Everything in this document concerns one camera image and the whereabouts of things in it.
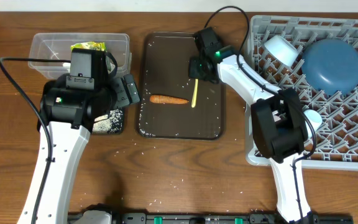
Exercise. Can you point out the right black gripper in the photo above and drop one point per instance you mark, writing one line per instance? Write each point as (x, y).
(197, 69)

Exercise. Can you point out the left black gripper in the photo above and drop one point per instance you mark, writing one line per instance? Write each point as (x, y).
(128, 92)

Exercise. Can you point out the orange carrot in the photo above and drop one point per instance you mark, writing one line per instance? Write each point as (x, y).
(162, 99)

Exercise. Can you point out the yellow plastic spoon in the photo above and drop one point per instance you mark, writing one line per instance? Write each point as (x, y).
(195, 93)

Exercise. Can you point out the white rice grains pile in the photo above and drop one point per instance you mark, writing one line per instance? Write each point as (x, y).
(112, 123)

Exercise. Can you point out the yellow green snack wrapper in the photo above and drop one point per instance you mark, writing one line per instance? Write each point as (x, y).
(90, 46)

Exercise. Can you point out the light blue bowl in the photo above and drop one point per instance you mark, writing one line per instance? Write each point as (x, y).
(282, 50)

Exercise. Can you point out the light blue plastic cup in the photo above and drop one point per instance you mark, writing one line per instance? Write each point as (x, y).
(315, 120)

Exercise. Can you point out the dark blue plate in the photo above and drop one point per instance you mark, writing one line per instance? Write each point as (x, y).
(331, 65)

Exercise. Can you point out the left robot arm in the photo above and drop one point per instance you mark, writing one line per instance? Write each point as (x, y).
(60, 150)

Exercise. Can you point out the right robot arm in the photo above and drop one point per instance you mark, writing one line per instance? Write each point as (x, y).
(279, 125)

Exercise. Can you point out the clear plastic waste bin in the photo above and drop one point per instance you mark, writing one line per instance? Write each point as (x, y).
(57, 46)

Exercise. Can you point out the grey dishwasher rack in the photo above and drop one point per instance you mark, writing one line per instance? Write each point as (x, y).
(337, 137)

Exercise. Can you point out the black plastic tray bin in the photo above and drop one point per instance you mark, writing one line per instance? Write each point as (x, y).
(63, 105)

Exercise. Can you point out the dark brown serving tray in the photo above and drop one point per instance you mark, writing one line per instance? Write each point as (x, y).
(165, 72)

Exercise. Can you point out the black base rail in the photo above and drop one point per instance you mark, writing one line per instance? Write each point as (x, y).
(103, 214)

